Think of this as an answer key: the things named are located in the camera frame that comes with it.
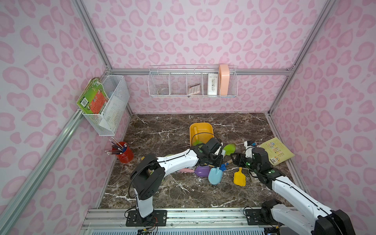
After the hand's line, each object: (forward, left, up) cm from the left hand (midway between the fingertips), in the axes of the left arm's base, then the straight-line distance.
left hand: (223, 160), depth 83 cm
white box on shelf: (+41, +5, +22) cm, 47 cm away
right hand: (+3, -7, +1) cm, 7 cm away
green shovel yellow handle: (+13, -7, -9) cm, 17 cm away
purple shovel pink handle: (-3, +12, -8) cm, 15 cm away
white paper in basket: (+22, +64, +17) cm, 69 cm away
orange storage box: (+28, +11, -10) cm, 32 cm away
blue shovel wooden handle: (0, -1, -9) cm, 9 cm away
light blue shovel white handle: (-7, +5, -4) cm, 10 cm away
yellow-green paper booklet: (+10, -39, -10) cm, 41 cm away
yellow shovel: (-7, -10, -9) cm, 15 cm away
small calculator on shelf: (+41, +16, +19) cm, 48 cm away
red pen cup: (+4, +57, 0) cm, 57 cm away
